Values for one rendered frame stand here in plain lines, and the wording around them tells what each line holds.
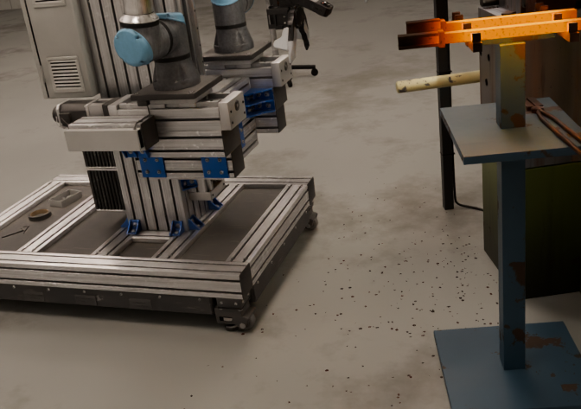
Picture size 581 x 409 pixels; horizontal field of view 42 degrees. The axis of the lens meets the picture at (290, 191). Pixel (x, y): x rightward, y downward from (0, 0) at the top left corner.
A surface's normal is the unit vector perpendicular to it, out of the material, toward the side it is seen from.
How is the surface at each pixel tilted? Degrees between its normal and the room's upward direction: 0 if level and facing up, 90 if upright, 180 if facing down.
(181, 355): 0
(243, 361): 0
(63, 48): 90
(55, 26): 90
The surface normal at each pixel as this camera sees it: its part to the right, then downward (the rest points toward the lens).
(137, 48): -0.43, 0.50
